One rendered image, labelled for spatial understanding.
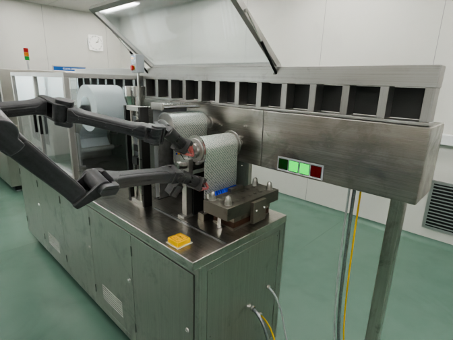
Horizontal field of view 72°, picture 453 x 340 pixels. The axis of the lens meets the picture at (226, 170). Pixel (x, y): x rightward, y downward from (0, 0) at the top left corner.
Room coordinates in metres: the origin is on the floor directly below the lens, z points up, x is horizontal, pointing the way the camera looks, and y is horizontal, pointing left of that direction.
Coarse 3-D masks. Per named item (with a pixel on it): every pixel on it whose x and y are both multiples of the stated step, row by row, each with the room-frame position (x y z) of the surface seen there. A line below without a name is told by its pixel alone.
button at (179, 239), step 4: (172, 236) 1.22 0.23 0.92; (176, 236) 1.22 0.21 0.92; (180, 236) 1.22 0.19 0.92; (184, 236) 1.22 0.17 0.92; (168, 240) 1.21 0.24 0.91; (172, 240) 1.19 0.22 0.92; (176, 240) 1.18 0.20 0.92; (180, 240) 1.19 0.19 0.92; (184, 240) 1.19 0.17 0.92; (188, 240) 1.20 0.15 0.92; (172, 244) 1.19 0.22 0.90; (176, 244) 1.17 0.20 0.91; (180, 244) 1.17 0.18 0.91; (184, 244) 1.19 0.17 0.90
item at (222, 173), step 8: (216, 160) 1.51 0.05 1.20; (224, 160) 1.55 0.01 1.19; (232, 160) 1.59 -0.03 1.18; (208, 168) 1.47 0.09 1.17; (216, 168) 1.51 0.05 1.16; (224, 168) 1.55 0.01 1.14; (232, 168) 1.60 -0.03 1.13; (208, 176) 1.47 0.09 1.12; (216, 176) 1.51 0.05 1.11; (224, 176) 1.56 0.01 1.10; (232, 176) 1.60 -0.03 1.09; (208, 184) 1.47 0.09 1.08; (216, 184) 1.51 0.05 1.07; (224, 184) 1.56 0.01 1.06; (232, 184) 1.60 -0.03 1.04; (208, 192) 1.47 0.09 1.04
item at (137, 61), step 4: (132, 56) 1.88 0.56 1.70; (136, 56) 1.85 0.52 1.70; (140, 56) 1.87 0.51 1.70; (132, 60) 1.88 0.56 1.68; (136, 60) 1.85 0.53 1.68; (140, 60) 1.87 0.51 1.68; (132, 64) 1.89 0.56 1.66; (136, 64) 1.85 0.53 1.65; (140, 64) 1.87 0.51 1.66; (132, 68) 1.86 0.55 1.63; (136, 68) 1.85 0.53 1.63; (140, 68) 1.87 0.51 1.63; (132, 72) 1.89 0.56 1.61; (136, 72) 1.86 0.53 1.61; (140, 72) 1.87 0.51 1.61
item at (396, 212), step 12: (396, 204) 1.30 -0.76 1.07; (396, 216) 1.30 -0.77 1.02; (396, 228) 1.29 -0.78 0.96; (384, 240) 1.32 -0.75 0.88; (396, 240) 1.29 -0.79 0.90; (384, 252) 1.31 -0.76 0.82; (396, 252) 1.31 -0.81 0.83; (384, 264) 1.30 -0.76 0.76; (384, 276) 1.30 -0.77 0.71; (384, 288) 1.29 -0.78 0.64; (372, 300) 1.32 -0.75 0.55; (384, 300) 1.29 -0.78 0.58; (372, 312) 1.31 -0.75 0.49; (384, 312) 1.31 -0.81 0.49; (372, 324) 1.31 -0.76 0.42; (372, 336) 1.30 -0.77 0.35
